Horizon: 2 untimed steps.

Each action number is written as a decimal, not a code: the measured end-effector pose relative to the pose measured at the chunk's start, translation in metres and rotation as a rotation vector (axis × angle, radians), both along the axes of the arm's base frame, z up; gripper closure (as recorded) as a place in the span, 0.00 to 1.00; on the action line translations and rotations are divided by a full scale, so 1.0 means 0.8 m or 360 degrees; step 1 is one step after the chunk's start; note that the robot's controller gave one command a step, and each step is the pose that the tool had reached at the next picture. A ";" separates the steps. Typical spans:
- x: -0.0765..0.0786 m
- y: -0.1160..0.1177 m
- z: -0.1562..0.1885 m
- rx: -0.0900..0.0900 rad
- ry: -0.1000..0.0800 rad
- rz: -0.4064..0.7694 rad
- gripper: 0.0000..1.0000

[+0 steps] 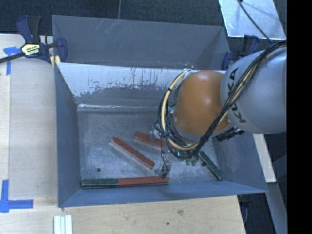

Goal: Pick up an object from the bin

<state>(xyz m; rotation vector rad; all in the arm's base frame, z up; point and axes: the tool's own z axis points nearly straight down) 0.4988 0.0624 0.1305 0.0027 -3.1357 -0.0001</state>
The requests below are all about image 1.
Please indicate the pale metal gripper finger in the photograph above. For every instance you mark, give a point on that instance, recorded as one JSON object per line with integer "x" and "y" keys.
{"x": 154, "y": 133}
{"x": 164, "y": 164}

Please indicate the red-brown flat block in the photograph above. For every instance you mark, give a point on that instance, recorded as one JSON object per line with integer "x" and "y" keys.
{"x": 132, "y": 152}
{"x": 146, "y": 138}
{"x": 142, "y": 181}

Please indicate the dark green flat block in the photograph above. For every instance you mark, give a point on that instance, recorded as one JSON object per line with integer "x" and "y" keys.
{"x": 100, "y": 182}
{"x": 211, "y": 166}

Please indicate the grey metal bin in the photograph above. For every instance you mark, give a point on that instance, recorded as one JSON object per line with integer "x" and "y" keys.
{"x": 117, "y": 121}

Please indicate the pale wood board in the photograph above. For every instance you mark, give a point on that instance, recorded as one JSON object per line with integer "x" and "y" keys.
{"x": 31, "y": 130}

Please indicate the black cylinder on white bracket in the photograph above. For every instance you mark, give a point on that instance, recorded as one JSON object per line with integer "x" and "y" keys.
{"x": 228, "y": 135}

